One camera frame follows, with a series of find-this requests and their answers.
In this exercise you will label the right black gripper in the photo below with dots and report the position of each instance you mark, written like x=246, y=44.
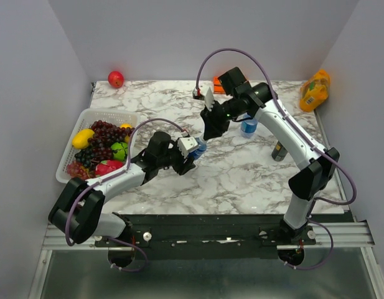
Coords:
x=212, y=128

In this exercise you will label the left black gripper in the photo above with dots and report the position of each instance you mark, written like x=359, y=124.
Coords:
x=182, y=167

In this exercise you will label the clear bottle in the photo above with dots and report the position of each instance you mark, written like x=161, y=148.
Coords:
x=248, y=126
x=202, y=147

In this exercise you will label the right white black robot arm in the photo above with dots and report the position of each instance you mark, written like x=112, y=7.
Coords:
x=315, y=163

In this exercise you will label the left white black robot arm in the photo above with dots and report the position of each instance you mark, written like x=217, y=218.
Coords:
x=78, y=210

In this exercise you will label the orange razor box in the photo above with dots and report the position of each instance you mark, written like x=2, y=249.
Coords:
x=217, y=86

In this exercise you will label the small yellow fruit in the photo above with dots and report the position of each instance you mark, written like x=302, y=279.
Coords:
x=126, y=130

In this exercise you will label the black drink can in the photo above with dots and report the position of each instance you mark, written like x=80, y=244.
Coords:
x=279, y=152

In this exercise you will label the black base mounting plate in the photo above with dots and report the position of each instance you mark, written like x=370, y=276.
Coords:
x=198, y=237

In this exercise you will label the red dragon fruit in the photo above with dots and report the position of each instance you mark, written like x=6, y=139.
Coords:
x=107, y=166

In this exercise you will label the dark purple grape bunch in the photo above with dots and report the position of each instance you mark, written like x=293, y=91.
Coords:
x=99, y=148

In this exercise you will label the yellow lemon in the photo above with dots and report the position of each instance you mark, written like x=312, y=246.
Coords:
x=80, y=140

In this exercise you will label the red grape bunch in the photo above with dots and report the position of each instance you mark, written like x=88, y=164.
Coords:
x=77, y=170

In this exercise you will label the red apple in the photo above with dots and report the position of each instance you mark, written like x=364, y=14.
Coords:
x=116, y=79

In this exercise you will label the orange snack bag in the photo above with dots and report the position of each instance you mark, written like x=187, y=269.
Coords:
x=315, y=91

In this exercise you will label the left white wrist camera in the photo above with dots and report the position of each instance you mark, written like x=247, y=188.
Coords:
x=187, y=145

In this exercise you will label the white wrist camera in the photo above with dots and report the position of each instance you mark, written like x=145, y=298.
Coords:
x=206, y=95
x=187, y=145

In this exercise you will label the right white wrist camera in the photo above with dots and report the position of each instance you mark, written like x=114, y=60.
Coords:
x=206, y=95

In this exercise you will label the aluminium frame rail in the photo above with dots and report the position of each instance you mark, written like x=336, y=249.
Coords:
x=340, y=235

